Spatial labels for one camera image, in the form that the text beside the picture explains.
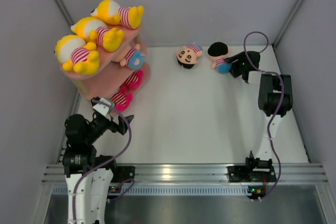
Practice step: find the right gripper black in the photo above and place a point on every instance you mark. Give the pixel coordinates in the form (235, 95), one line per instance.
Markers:
(240, 57)

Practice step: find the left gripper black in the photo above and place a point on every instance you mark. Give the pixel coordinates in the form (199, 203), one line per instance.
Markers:
(113, 127)

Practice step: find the face-down black-haired boy doll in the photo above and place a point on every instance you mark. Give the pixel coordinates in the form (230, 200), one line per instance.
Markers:
(217, 53)

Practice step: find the face-up black-haired boy doll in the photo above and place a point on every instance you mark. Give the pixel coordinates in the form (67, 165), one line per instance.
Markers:
(188, 55)

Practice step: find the bald peach boy doll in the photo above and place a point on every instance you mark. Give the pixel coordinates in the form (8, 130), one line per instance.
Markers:
(131, 57)

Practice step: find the yellow frog plush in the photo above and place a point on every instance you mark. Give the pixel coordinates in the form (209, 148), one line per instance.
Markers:
(75, 54)
(112, 13)
(94, 30)

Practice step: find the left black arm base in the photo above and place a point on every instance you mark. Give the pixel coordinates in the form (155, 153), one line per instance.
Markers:
(122, 173)

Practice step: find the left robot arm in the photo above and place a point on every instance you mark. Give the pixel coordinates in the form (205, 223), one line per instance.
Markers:
(89, 177)

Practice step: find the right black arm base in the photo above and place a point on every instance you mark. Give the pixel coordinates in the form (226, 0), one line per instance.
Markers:
(255, 170)

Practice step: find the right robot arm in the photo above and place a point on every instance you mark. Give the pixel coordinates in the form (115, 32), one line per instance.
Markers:
(274, 100)

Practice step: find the pink plush front bottom shelf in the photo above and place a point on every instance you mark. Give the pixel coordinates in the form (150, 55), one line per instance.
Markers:
(121, 100)

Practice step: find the pink plush shelf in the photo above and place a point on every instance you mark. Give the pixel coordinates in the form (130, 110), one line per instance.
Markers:
(121, 100)
(133, 81)

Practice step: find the pink plush rear bottom shelf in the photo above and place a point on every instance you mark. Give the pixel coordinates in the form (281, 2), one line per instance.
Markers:
(133, 81)

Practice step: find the pink three-tier wooden shelf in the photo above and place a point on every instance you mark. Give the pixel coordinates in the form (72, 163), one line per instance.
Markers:
(110, 75)

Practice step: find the yellow frog plush on shelf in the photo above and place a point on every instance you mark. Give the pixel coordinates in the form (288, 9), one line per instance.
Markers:
(75, 54)

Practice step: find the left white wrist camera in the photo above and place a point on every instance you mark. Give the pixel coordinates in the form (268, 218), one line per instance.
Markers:
(102, 105)

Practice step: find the aluminium mounting rail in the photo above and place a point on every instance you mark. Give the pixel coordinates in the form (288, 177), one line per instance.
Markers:
(291, 173)

